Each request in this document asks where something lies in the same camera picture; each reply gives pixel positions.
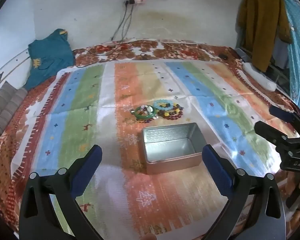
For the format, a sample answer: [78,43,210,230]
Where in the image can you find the teal garment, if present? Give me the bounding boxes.
[24,28,76,91]

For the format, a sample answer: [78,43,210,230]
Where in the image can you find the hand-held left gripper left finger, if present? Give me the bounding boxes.
[19,144,103,240]

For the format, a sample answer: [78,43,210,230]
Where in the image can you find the amber yellow bead bracelet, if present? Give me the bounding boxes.
[162,105,180,118]

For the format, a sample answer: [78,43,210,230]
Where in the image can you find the grey folded cushion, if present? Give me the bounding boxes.
[0,80,28,140]

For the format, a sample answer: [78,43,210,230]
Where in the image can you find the silver metal tin box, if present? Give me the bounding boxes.
[142,122,207,175]

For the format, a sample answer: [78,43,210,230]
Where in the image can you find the blue printed curtain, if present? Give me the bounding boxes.
[265,0,300,111]

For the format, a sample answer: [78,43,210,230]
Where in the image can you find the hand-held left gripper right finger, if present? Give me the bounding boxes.
[201,144,287,240]

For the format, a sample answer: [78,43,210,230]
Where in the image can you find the light blue bead bracelet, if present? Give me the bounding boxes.
[153,99,171,111]

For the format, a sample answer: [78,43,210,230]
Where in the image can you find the colourful striped blanket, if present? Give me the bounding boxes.
[0,39,300,240]

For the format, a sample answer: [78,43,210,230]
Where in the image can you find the striped patterned mat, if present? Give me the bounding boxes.
[11,59,295,240]

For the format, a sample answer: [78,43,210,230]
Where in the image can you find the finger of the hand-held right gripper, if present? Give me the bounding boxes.
[254,121,289,146]
[269,105,300,137]

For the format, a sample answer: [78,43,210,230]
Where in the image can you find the green bangle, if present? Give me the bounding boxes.
[132,106,158,122]

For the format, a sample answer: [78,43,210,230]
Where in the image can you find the red bead bracelet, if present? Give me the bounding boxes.
[157,103,185,121]

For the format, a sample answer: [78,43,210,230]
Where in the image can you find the white power strip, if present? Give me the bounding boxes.
[122,0,147,6]

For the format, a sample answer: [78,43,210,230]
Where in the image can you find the mustard hanging garment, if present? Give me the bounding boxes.
[237,0,292,72]

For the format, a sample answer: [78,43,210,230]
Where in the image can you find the white remote-like object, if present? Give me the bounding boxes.
[242,62,277,92]

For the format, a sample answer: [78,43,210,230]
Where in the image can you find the black cable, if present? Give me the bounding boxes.
[111,4,130,42]
[120,4,136,43]

